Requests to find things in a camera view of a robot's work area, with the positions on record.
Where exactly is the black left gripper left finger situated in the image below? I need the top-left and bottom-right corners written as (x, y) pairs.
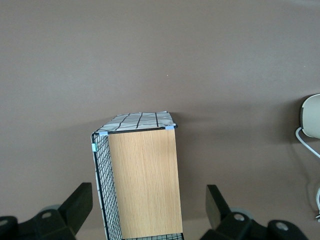
top-left (0, 182), bottom-right (94, 240)

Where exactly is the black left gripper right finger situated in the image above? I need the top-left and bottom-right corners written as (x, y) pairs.
top-left (199, 184), bottom-right (310, 240)

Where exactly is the white two-slot toaster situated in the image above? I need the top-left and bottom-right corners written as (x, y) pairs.
top-left (299, 93), bottom-right (320, 139)

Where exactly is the light wooden basket shelf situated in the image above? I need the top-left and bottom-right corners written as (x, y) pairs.
top-left (107, 129), bottom-right (184, 240)

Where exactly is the brown table cover sheet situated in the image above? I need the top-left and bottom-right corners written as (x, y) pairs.
top-left (0, 0), bottom-right (320, 240)

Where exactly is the white toaster power cord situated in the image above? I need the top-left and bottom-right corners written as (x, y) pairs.
top-left (295, 126), bottom-right (320, 223)

